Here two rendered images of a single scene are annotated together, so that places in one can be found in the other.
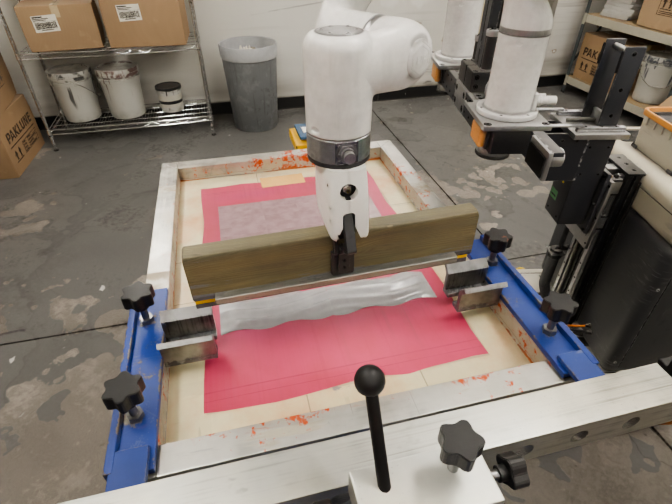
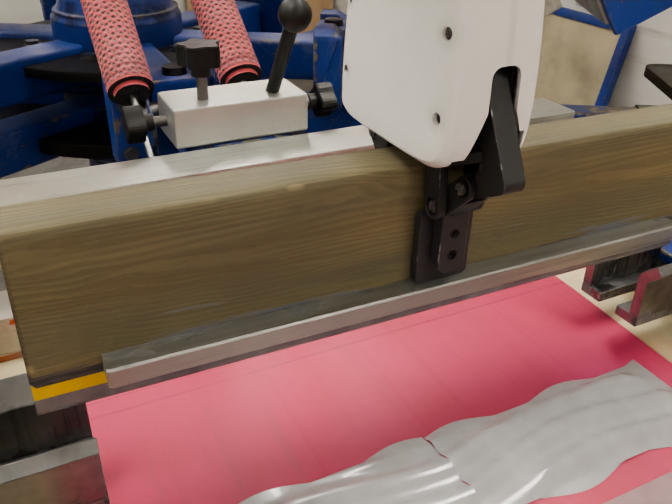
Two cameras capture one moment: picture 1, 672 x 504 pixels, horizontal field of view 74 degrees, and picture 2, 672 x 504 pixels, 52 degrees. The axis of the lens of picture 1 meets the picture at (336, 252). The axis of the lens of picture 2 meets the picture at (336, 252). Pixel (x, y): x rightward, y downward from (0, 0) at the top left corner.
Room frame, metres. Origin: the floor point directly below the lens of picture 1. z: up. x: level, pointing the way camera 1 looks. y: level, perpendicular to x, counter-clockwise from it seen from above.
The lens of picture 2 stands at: (0.80, -0.12, 1.27)
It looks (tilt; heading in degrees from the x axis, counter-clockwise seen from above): 30 degrees down; 167
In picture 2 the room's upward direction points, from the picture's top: 1 degrees clockwise
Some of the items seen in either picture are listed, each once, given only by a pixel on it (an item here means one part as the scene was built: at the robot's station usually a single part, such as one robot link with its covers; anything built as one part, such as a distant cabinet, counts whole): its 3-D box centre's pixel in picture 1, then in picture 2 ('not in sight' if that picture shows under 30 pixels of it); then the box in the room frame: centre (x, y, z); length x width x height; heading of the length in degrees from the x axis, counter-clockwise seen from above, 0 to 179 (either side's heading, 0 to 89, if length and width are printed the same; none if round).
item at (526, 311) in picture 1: (513, 306); not in sight; (0.51, -0.28, 0.98); 0.30 x 0.05 x 0.07; 14
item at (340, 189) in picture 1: (338, 185); (441, 18); (0.49, 0.00, 1.20); 0.10 x 0.07 x 0.11; 14
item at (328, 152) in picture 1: (340, 142); not in sight; (0.49, 0.00, 1.26); 0.09 x 0.07 x 0.03; 14
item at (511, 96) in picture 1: (521, 73); not in sight; (0.94, -0.38, 1.21); 0.16 x 0.13 x 0.15; 91
